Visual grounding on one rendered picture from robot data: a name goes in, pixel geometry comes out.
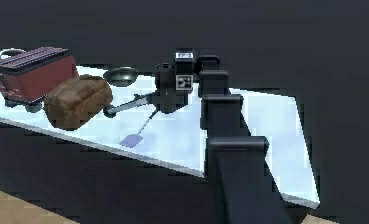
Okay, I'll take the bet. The brown bread loaf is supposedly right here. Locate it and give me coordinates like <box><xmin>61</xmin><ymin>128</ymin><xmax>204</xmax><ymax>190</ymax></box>
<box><xmin>43</xmin><ymin>74</ymin><xmax>114</xmax><ymax>131</ymax></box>

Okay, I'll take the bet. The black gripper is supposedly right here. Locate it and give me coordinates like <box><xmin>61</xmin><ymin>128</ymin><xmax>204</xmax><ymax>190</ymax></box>
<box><xmin>103</xmin><ymin>62</ymin><xmax>189</xmax><ymax>118</ymax></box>

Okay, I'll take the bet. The red toaster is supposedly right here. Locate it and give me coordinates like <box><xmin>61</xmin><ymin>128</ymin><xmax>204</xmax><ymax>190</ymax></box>
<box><xmin>0</xmin><ymin>46</ymin><xmax>80</xmax><ymax>114</ymax></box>

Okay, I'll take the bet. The blue spatula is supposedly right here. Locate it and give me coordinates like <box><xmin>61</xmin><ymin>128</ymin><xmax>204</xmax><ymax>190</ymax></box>
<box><xmin>119</xmin><ymin>109</ymin><xmax>159</xmax><ymax>149</ymax></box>

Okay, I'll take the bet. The dark metal pan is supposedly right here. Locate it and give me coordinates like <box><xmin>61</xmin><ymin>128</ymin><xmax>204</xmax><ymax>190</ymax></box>
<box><xmin>103</xmin><ymin>66</ymin><xmax>140</xmax><ymax>88</ymax></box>

